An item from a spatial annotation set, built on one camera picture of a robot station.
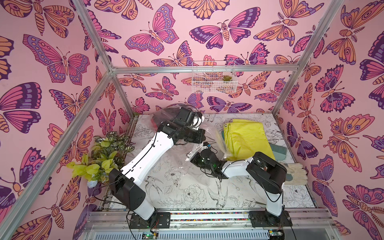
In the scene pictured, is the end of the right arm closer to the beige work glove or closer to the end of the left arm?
the end of the left arm

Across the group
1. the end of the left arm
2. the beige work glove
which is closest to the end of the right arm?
the end of the left arm

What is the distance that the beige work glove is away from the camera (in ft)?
2.84
